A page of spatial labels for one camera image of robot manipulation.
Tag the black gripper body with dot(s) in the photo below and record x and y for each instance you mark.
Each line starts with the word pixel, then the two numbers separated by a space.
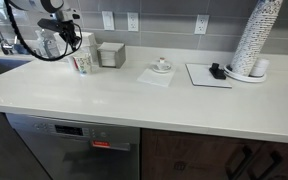
pixel 70 29

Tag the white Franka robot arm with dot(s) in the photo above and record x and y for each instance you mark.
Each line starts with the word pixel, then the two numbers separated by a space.
pixel 24 3

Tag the clear bottle green cap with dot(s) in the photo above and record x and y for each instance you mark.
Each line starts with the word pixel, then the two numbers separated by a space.
pixel 52 48

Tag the patterned paper cup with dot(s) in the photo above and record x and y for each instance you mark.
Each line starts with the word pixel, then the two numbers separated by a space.
pixel 84 64

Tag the clear soap pump bottle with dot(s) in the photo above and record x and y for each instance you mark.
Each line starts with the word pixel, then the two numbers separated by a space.
pixel 39 43

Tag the chrome round counter cap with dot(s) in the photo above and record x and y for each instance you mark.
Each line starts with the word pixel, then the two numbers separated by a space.
pixel 36 50

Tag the metal napkin holder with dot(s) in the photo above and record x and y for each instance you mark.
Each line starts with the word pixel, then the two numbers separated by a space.
pixel 112 56

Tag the blue sponge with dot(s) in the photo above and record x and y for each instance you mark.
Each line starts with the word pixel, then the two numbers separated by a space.
pixel 18 50

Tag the chrome kitchen faucet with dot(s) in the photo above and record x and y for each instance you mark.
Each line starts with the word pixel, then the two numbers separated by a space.
pixel 5 46

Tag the white napkin under dish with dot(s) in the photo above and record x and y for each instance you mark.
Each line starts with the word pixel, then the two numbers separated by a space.
pixel 154 80

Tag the small white dish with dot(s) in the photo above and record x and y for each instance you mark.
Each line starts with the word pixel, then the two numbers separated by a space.
pixel 161 66

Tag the stainless steel dishwasher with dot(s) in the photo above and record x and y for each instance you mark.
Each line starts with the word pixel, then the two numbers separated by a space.
pixel 67 150

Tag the white square tile mat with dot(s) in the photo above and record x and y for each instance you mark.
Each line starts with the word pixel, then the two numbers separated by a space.
pixel 200 78

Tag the dark sink base cabinet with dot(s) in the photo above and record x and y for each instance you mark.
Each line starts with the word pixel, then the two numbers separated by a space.
pixel 4 150

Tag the small black block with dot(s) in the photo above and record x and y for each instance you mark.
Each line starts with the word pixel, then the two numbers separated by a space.
pixel 217 71

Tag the dark wood cabinet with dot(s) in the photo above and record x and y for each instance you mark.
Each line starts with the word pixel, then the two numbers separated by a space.
pixel 197 156

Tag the white round cup tray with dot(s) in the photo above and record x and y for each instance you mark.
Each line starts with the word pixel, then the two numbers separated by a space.
pixel 244 79

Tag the tall patterned cup stack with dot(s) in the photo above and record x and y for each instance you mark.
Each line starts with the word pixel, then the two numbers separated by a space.
pixel 254 36

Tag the short white lid stack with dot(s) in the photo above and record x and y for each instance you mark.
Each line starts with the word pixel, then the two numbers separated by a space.
pixel 259 68

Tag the dark wrist camera mount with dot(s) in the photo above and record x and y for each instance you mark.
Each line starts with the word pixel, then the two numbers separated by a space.
pixel 50 24

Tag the white light switch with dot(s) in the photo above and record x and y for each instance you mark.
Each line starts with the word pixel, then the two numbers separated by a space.
pixel 108 20

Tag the white wall outlet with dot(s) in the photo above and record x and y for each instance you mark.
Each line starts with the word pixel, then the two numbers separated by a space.
pixel 201 24
pixel 132 21

